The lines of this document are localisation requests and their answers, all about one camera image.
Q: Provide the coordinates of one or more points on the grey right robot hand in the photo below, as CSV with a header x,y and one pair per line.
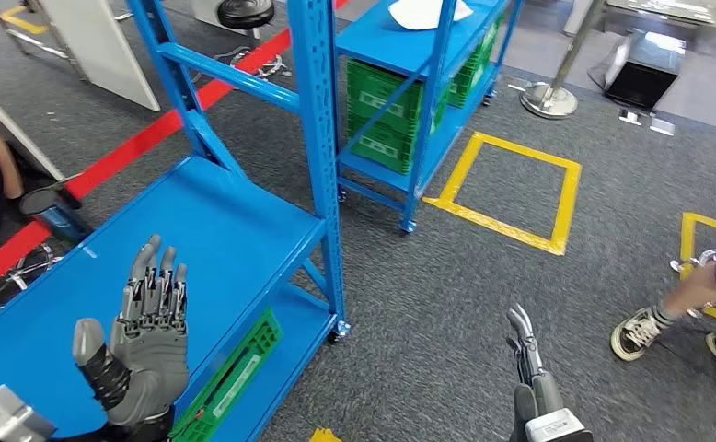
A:
x,y
547,393

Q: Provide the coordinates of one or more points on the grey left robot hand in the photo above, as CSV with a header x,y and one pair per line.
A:
x,y
151,372

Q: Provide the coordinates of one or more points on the blue metal shelf rack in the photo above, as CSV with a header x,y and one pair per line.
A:
x,y
370,36
181,244

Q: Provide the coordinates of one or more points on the white plastic part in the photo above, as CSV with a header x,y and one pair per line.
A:
x,y
425,12

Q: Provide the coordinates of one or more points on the green plastic crate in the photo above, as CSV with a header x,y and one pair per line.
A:
x,y
382,82
483,46
465,88
254,348
394,161

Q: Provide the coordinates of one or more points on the yellow floor tape square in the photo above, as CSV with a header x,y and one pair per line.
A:
x,y
326,436

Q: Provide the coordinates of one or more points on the red barrier tape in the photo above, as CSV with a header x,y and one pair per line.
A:
x,y
151,135

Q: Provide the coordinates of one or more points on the metal floor outlet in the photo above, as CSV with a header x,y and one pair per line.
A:
x,y
630,117
663,127

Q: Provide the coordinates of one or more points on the chrome stanchion pole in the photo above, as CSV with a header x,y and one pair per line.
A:
x,y
550,100

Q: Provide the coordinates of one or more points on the black glossy box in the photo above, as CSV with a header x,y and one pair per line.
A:
x,y
638,85

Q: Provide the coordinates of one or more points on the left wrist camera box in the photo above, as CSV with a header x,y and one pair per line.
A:
x,y
4,418

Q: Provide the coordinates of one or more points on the black stanchion post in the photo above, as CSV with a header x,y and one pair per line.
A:
x,y
53,213

